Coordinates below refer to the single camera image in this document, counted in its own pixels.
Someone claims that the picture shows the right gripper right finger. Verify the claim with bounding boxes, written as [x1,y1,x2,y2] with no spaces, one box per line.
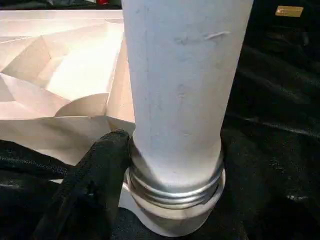
[219,139,320,240]

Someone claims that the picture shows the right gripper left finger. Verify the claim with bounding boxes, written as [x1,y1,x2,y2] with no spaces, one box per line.
[34,128,132,240]

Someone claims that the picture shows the white plastic table top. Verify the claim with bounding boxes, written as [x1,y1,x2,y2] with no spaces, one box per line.
[0,9,227,237]

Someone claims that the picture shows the white plastic table leg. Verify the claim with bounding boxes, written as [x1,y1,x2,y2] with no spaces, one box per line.
[121,0,255,208]

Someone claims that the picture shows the black mat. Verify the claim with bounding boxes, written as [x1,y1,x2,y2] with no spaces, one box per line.
[0,0,320,240]

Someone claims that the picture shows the small tan block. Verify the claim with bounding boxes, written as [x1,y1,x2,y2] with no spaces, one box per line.
[274,6,305,18]

